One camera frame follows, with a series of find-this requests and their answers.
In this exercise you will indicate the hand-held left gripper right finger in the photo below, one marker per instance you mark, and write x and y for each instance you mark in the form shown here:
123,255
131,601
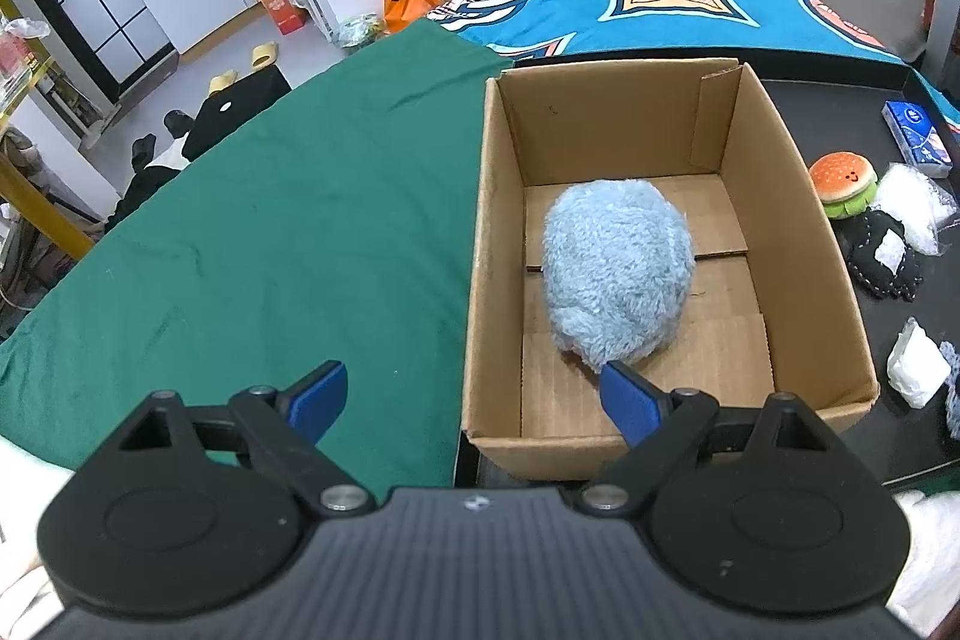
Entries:
630,404

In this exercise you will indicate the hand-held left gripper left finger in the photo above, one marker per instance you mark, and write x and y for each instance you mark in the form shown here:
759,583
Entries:
319,396

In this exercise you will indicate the light blue fluffy plush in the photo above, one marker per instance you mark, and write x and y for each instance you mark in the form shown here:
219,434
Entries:
615,272

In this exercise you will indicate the brown cardboard box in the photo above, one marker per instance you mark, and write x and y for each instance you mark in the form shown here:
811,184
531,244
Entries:
495,250

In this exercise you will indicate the black plush with white label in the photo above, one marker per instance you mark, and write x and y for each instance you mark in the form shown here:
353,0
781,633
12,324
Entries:
866,254

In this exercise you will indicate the hamburger plush toy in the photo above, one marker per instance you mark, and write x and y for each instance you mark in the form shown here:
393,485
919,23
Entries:
841,179

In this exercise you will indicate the grey denim cloth toy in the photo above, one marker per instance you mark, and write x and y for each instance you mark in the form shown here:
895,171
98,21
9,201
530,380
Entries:
952,392

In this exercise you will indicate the white fluff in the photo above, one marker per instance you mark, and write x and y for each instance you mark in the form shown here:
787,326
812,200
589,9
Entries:
911,201

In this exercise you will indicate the green cloth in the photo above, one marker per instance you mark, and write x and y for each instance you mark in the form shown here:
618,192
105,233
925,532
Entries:
262,235

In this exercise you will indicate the black clothes pile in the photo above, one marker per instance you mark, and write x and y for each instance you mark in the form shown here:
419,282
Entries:
142,190

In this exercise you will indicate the black stool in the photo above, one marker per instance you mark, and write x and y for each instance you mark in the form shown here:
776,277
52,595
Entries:
232,111

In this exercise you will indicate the black shoe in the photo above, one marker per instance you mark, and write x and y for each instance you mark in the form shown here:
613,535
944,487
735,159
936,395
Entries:
142,151
178,124

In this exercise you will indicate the yellow slipper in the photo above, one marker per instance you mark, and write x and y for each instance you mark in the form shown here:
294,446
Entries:
264,55
223,84

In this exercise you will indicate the green plastic bag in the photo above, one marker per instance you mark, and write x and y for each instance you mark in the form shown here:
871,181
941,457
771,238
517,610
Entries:
360,31

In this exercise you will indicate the orange cardboard box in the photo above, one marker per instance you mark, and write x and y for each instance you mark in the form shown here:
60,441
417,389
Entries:
281,6

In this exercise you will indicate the blue tissue pack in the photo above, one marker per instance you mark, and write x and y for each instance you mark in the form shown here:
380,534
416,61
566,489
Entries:
916,134

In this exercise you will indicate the blue patterned blanket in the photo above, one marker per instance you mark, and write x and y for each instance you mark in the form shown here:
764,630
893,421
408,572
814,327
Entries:
570,3

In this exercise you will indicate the cluttered shelf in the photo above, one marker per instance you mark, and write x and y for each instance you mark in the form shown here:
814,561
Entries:
22,63

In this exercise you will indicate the yellow metal frame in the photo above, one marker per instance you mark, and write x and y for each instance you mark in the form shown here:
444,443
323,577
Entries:
37,201

